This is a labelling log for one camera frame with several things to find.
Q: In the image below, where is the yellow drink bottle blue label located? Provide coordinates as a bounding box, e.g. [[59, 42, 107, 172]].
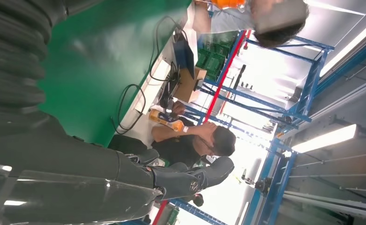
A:
[[149, 108, 185, 133]]

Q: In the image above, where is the black handheld screen controller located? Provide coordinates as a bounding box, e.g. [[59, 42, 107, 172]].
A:
[[160, 81, 179, 109]]

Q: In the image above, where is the brown cardboard box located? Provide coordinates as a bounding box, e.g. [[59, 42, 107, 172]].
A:
[[173, 67, 208, 103]]

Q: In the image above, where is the person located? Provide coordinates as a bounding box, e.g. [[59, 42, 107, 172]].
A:
[[151, 101, 237, 168], [191, 0, 310, 49]]

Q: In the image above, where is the white table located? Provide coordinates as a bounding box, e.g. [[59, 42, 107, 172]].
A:
[[117, 1, 202, 147]]

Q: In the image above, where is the dark blue tablet case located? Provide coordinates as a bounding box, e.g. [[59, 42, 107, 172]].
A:
[[172, 38, 196, 80]]

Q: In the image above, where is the red metal pole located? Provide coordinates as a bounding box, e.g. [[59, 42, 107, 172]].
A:
[[203, 29, 252, 123]]

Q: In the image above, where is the green plastic crate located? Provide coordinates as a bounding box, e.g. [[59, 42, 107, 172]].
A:
[[203, 51, 227, 82], [196, 47, 212, 68]]

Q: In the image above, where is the blue metal rack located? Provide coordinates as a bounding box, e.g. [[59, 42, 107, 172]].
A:
[[182, 29, 336, 131]]

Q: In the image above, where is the ceiling strip light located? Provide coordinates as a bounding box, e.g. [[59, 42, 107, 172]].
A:
[[319, 14, 366, 78], [291, 124, 358, 154]]

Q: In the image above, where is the black cable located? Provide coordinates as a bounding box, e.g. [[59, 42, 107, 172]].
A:
[[111, 83, 147, 135], [150, 15, 190, 83]]

